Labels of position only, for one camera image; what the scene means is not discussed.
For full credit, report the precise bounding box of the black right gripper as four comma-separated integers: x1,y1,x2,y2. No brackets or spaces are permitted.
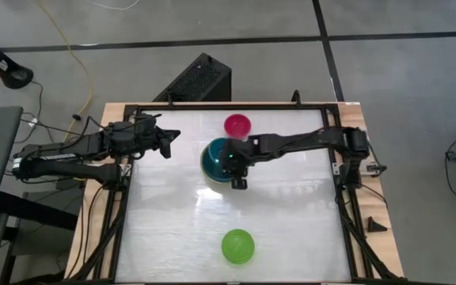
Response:
218,136,256,180

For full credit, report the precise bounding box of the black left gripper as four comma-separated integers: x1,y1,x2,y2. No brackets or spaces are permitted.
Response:
131,113,182,160

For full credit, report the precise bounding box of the teal plastic bowl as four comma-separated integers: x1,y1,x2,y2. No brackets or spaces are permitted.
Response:
199,137,238,184

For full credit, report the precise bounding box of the pink plastic bowl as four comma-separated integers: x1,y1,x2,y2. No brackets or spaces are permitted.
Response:
223,113,253,140

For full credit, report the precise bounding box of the black computer tower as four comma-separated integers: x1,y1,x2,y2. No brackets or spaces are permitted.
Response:
152,51,233,104

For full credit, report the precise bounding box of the green plastic bowl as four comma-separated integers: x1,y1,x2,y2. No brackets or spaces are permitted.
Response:
220,228,256,265

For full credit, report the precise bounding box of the light wooden table board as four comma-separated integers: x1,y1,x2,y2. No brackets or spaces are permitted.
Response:
63,101,405,280

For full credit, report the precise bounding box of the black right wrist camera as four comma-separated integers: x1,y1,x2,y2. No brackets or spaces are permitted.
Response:
230,177,249,191

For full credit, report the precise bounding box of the yellow cable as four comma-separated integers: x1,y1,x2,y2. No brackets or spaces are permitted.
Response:
33,0,94,143

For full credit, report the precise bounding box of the black metal table frame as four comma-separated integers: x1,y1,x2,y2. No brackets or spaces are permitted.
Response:
67,89,407,285

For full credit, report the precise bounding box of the white cable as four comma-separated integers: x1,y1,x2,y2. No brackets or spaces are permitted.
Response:
87,0,142,12

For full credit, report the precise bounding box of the black triangular bracket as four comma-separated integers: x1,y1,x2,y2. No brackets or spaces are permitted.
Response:
367,215,389,234

